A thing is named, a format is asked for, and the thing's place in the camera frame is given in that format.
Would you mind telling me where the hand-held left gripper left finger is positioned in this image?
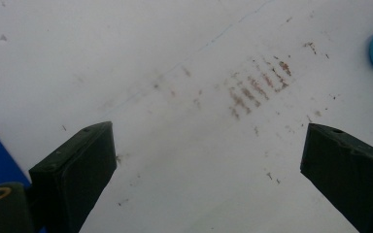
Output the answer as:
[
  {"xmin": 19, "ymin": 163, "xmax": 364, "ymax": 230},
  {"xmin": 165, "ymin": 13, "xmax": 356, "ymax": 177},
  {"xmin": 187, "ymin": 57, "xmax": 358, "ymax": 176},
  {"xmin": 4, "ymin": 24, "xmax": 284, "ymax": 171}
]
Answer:
[{"xmin": 28, "ymin": 120, "xmax": 118, "ymax": 233}]

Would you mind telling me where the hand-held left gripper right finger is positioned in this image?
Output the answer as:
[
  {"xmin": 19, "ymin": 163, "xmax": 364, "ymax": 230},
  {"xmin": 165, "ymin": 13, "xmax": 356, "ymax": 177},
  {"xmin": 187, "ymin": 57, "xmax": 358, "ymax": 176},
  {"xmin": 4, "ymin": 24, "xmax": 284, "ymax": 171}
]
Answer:
[{"xmin": 299, "ymin": 122, "xmax": 373, "ymax": 233}]

